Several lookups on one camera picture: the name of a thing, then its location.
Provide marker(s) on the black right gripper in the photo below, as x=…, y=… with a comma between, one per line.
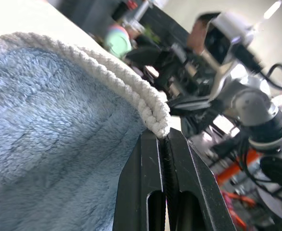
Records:
x=179, y=72

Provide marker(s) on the light blue towel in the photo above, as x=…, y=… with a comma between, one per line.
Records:
x=47, y=120

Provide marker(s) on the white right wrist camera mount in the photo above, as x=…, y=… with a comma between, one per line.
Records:
x=232, y=26

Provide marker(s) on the orange frame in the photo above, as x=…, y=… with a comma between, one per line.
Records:
x=234, y=166

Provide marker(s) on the dark-haired bystander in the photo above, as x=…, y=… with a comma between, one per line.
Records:
x=196, y=36

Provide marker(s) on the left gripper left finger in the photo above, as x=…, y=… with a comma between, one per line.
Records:
x=138, y=180

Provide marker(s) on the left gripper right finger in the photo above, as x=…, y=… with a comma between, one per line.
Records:
x=193, y=192

